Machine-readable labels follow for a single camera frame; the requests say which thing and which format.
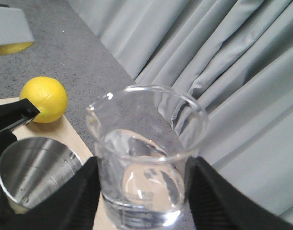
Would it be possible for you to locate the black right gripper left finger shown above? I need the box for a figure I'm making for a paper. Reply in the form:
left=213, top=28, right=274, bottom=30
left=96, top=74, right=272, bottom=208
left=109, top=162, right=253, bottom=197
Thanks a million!
left=0, top=157, right=100, bottom=230

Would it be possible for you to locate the clear glass beaker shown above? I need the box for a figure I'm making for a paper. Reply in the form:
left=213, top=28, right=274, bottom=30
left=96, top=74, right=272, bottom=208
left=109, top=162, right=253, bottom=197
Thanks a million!
left=86, top=85, right=208, bottom=230

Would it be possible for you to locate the yellow lemon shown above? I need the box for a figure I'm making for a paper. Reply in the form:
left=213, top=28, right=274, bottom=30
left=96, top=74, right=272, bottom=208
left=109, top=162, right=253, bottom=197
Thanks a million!
left=20, top=76, right=68, bottom=124

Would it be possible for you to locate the steel double jigger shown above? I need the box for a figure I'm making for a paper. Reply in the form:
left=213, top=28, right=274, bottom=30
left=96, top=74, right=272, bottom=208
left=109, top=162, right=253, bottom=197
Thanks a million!
left=0, top=137, right=83, bottom=214

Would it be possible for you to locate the wooden cutting board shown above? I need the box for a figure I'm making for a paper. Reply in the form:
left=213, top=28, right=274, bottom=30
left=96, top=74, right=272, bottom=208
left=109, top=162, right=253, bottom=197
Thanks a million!
left=0, top=97, right=118, bottom=230

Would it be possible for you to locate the grey curtain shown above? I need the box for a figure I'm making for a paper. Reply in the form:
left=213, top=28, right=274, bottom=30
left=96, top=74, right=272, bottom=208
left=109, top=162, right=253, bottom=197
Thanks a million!
left=70, top=0, right=293, bottom=224

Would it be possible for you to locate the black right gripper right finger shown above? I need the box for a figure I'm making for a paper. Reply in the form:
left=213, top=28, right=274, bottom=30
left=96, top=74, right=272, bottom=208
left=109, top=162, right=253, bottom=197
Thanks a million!
left=187, top=157, right=293, bottom=230

